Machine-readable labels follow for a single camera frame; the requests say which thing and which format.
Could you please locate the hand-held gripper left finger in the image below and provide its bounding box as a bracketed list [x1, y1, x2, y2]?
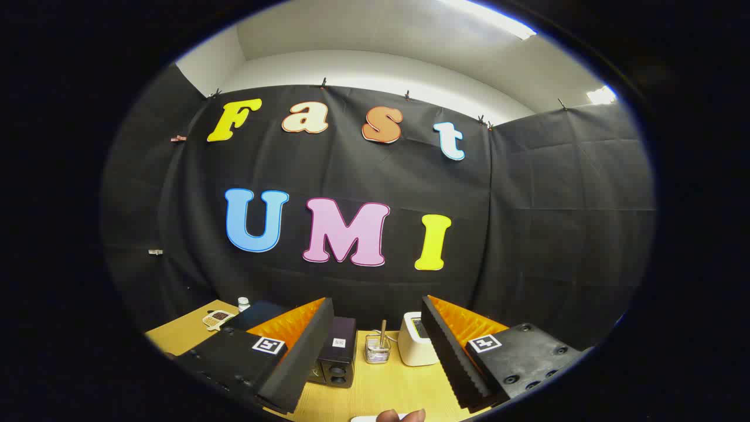
[175, 297, 335, 415]

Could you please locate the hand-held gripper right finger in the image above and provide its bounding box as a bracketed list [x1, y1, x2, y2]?
[421, 295, 589, 413]

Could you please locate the black toaster oven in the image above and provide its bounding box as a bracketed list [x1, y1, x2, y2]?
[226, 300, 357, 389]

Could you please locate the white toaster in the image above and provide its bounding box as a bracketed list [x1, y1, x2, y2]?
[397, 311, 440, 367]

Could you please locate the clear utensil holder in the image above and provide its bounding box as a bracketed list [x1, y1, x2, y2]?
[364, 334, 391, 365]

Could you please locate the small dish of grains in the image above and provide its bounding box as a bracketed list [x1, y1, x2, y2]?
[202, 309, 235, 331]

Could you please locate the small ceiling light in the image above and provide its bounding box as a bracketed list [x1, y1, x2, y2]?
[586, 86, 618, 106]

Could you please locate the long ceiling light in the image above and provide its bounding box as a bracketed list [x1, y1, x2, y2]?
[442, 0, 537, 41]

